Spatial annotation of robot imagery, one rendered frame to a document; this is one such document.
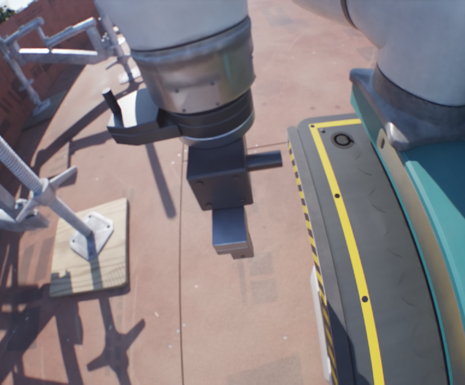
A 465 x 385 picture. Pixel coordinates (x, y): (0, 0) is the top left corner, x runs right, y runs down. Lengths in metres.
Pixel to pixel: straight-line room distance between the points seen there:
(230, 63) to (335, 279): 0.29
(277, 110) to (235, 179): 0.88
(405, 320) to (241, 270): 0.46
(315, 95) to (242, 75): 0.98
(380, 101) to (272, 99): 0.79
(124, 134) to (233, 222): 0.12
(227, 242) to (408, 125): 0.27
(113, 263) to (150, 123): 0.65
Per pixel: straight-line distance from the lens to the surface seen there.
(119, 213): 0.92
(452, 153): 0.40
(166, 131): 0.22
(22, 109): 2.12
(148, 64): 0.18
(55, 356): 0.94
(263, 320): 0.67
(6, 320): 1.17
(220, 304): 0.70
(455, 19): 0.32
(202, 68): 0.17
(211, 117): 0.20
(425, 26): 0.33
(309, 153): 0.47
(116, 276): 0.82
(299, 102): 1.12
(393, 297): 0.38
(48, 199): 0.77
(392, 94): 0.38
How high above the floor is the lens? 0.67
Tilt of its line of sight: 53 degrees down
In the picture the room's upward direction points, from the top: 17 degrees counter-clockwise
